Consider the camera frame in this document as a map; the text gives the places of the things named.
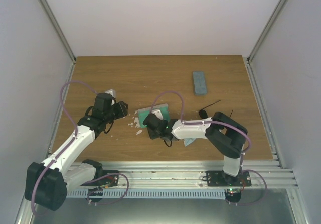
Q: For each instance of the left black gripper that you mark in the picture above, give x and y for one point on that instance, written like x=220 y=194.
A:
x=122 y=112

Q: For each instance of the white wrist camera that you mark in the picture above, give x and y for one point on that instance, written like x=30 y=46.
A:
x=158 y=113
x=111 y=92

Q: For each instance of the blue cleaning cloth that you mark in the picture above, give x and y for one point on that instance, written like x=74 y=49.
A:
x=188 y=141

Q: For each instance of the dark round sunglasses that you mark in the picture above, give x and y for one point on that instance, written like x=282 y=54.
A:
x=217 y=106

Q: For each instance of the grey glasses case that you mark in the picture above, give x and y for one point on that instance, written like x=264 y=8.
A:
x=161 y=111

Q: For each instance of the white paper scraps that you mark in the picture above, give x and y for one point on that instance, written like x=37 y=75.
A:
x=127 y=126

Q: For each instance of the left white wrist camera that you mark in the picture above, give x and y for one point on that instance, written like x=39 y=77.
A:
x=111 y=92

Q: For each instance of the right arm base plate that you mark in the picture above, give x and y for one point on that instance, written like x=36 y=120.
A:
x=220 y=179

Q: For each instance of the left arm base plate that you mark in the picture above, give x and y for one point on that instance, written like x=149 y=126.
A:
x=104 y=178

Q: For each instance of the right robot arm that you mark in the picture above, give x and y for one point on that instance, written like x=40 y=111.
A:
x=225 y=134

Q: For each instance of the aluminium frame rail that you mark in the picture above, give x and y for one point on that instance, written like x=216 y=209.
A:
x=189 y=174

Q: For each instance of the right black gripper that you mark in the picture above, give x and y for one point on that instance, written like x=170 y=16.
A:
x=152 y=135

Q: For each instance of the teal glasses case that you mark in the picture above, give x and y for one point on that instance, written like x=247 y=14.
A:
x=199 y=83

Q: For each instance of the slotted cable duct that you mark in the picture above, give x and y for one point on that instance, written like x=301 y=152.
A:
x=151 y=194

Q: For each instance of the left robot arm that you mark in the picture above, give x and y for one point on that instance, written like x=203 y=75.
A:
x=49 y=182

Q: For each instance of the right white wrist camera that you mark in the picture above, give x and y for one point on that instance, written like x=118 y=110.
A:
x=158 y=113

